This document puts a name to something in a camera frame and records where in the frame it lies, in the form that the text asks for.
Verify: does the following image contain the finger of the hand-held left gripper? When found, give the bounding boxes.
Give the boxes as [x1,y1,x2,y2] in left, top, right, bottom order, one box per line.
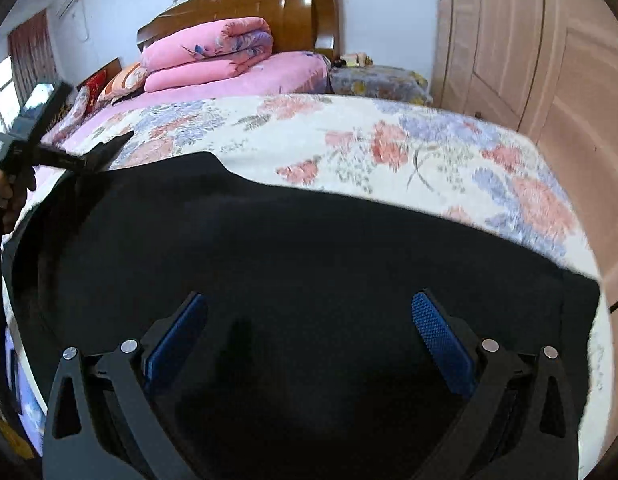
[34,130,136,177]

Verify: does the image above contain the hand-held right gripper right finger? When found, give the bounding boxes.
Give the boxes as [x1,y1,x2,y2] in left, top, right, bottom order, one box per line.
[411,289,580,480]

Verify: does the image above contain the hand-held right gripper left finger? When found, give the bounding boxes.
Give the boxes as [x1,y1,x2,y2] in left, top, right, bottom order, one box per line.
[41,290,210,480]

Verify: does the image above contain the black pants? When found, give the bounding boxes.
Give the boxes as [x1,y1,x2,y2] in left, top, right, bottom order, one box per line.
[1,151,602,480]

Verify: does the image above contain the striped pink blanket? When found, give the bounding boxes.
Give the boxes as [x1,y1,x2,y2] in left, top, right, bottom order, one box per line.
[51,87,92,138]

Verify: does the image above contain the reddish curtain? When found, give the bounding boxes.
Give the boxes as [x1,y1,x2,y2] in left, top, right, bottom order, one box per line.
[8,10,58,107]

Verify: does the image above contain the red pillow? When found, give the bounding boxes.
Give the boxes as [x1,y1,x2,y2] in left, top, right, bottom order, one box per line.
[78,72,108,111]

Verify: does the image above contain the small brown wooden panel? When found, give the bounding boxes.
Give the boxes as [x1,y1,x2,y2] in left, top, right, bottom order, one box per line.
[76,57,123,91]

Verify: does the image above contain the orange floral pillow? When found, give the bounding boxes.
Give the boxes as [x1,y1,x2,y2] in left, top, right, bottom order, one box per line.
[96,62,150,104]

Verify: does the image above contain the purple floral cloth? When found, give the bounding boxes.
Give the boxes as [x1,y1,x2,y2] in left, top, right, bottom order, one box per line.
[4,327,47,441]

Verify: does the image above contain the folded pink quilt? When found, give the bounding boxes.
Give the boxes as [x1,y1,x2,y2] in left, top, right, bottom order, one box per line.
[139,16,274,93]

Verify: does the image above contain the floral bedspread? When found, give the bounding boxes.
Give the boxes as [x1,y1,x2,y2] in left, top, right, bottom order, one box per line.
[4,94,612,480]

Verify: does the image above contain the pink bed sheet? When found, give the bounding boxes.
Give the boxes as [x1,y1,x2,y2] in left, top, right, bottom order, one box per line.
[39,51,335,171]

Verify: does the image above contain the wooden bed headboard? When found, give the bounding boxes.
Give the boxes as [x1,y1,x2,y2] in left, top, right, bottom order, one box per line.
[136,0,342,61]

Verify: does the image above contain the nightstand with floral cover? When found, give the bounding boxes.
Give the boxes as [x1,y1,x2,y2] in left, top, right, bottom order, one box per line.
[329,65,433,107]

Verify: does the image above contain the light wooden wardrobe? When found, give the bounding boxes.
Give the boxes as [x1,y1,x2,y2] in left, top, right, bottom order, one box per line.
[431,0,618,311]

